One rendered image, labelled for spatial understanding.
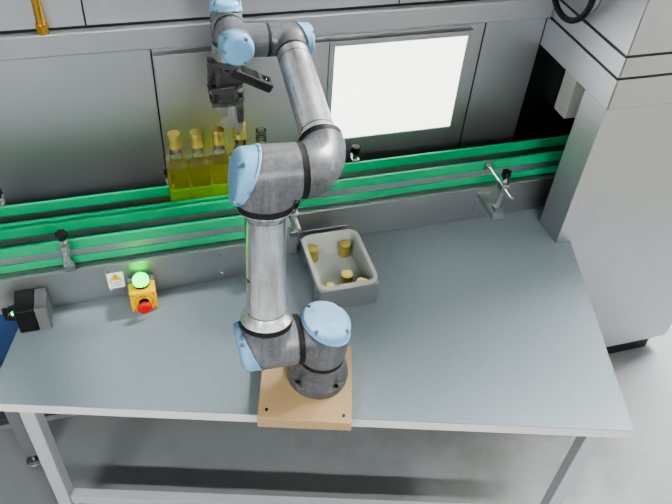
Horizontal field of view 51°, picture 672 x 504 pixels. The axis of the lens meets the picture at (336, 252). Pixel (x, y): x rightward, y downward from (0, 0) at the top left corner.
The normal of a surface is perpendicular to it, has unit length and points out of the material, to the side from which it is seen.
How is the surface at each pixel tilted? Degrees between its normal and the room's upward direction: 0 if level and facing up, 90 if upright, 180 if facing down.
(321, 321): 11
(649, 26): 90
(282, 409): 5
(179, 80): 90
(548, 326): 0
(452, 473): 0
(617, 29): 90
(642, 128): 90
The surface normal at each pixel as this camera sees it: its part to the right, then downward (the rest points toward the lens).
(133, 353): 0.06, -0.72
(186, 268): 0.28, 0.68
